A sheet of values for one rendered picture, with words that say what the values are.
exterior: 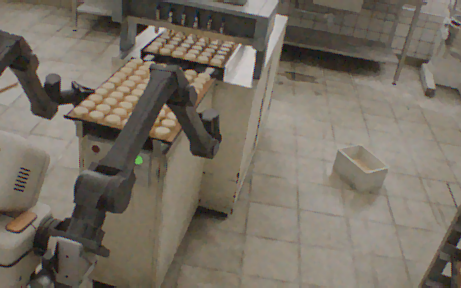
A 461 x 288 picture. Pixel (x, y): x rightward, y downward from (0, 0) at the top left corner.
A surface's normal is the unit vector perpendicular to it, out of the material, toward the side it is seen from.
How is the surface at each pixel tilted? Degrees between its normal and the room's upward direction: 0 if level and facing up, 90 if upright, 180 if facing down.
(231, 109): 90
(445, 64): 90
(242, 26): 90
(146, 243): 90
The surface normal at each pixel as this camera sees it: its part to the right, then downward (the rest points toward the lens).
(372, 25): -0.11, 0.51
